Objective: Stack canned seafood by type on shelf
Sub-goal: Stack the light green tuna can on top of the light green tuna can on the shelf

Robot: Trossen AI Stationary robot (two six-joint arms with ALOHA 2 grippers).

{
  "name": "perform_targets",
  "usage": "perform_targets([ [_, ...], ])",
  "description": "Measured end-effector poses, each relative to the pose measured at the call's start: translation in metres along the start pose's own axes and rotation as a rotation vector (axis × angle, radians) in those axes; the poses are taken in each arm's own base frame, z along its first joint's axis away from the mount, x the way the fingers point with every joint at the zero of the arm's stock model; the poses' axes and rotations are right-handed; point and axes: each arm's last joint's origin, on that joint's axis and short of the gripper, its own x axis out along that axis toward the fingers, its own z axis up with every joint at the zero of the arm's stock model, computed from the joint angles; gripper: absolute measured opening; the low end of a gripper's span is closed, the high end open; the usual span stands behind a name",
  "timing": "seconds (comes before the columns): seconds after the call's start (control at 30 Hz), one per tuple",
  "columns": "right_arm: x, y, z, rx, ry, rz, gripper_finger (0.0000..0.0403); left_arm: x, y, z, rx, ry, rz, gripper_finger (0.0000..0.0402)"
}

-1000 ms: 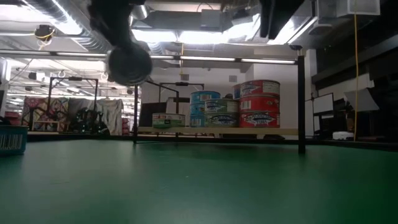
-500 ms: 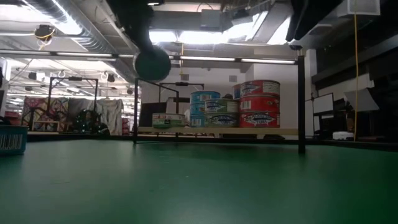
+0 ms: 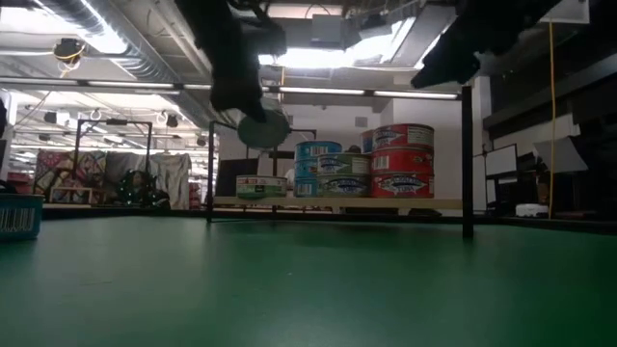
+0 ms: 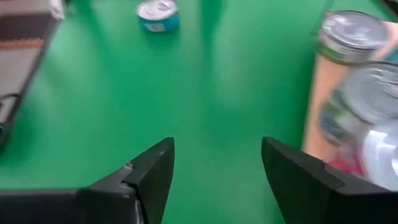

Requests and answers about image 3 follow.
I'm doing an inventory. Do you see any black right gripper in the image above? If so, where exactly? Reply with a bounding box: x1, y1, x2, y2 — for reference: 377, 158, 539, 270
410, 0, 564, 92

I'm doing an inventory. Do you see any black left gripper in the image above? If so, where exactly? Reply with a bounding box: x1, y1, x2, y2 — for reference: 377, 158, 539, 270
174, 0, 289, 123

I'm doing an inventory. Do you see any white green label can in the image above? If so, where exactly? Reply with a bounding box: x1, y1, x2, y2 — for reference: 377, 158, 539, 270
235, 173, 289, 200
236, 109, 292, 150

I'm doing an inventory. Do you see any red label tuna can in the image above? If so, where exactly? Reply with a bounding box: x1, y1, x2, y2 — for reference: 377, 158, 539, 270
371, 122, 436, 149
370, 172, 436, 200
370, 147, 436, 174

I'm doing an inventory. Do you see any blue label tuna can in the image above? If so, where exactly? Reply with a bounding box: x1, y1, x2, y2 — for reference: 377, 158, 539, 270
293, 175, 320, 199
0, 193, 45, 243
294, 139, 344, 161

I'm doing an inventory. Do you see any blue tuna can yellow text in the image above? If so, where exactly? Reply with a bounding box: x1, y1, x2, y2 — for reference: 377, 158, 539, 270
294, 158, 320, 178

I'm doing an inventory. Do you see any ceiling light strip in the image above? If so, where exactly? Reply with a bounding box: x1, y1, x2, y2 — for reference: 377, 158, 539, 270
0, 75, 175, 91
262, 86, 367, 96
373, 90, 458, 101

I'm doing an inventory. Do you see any black monitor screen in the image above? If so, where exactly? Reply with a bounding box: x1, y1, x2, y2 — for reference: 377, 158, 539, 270
214, 158, 261, 198

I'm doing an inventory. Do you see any white board panel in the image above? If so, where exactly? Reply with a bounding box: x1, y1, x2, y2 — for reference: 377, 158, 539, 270
484, 144, 520, 177

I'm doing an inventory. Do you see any white hanging sheet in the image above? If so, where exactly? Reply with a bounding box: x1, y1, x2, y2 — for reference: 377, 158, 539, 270
105, 151, 193, 208

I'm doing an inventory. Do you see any grey ceiling unit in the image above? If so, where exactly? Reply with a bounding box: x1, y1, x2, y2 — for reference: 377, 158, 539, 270
310, 13, 344, 45

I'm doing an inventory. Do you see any colourful patterned cloth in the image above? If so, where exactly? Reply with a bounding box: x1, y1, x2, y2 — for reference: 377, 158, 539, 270
32, 149, 108, 203

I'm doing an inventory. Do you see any green table mat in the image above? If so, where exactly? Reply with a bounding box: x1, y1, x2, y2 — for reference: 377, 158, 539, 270
0, 211, 617, 347

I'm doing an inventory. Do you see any silver spiral ceiling duct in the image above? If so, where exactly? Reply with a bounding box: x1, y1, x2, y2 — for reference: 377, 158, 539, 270
38, 0, 182, 83

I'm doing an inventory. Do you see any wooden shelf black metal frame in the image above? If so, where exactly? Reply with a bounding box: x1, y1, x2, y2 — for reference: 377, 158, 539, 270
205, 84, 476, 241

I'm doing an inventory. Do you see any black metal station frame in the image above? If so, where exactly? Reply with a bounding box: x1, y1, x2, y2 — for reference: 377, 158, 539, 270
71, 118, 154, 194

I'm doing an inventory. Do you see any black yellow cable reel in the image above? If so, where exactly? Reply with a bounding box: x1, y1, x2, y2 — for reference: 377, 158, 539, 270
51, 37, 87, 78

